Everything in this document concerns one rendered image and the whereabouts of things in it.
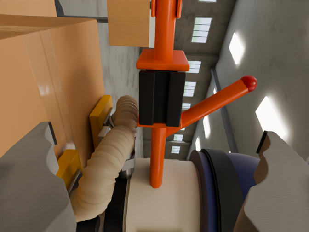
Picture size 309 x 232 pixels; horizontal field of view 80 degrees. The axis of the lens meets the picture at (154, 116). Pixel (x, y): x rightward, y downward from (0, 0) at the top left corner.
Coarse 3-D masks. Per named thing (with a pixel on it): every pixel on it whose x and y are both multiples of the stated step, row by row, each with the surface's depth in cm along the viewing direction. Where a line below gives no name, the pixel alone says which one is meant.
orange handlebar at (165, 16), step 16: (160, 0) 18; (176, 0) 19; (160, 16) 19; (176, 16) 19; (160, 32) 20; (160, 48) 20; (160, 128) 26; (160, 144) 27; (160, 160) 29; (160, 176) 31
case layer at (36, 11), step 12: (0, 0) 61; (12, 0) 65; (24, 0) 71; (36, 0) 78; (48, 0) 86; (0, 12) 61; (12, 12) 66; (24, 12) 71; (36, 12) 78; (48, 12) 86
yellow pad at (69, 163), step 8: (64, 152) 25; (72, 152) 25; (64, 160) 24; (72, 160) 24; (64, 168) 23; (72, 168) 24; (80, 168) 27; (64, 176) 22; (72, 176) 24; (80, 176) 26; (72, 184) 24; (80, 224) 26; (88, 224) 26; (96, 224) 26
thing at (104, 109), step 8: (104, 96) 41; (104, 104) 38; (96, 112) 35; (104, 112) 37; (112, 112) 42; (96, 120) 34; (104, 120) 37; (96, 128) 35; (96, 136) 36; (96, 144) 37
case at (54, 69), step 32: (0, 32) 18; (32, 32) 19; (64, 32) 25; (96, 32) 37; (0, 64) 15; (32, 64) 19; (64, 64) 25; (96, 64) 38; (0, 96) 15; (32, 96) 19; (64, 96) 26; (96, 96) 39; (0, 128) 16; (32, 128) 20; (64, 128) 26
